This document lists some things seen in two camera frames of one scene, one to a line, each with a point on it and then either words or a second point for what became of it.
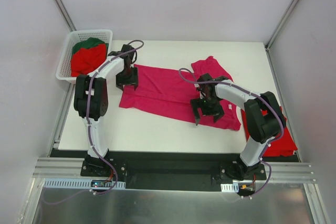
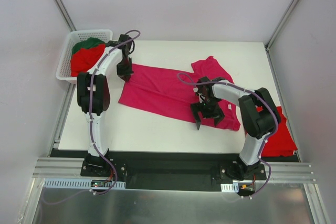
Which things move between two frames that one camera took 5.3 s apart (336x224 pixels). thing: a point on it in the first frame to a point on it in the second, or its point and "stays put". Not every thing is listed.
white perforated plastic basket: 63,71 stays put
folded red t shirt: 283,145 stays put
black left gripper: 127,79 to 125,70
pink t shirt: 166,92 stays put
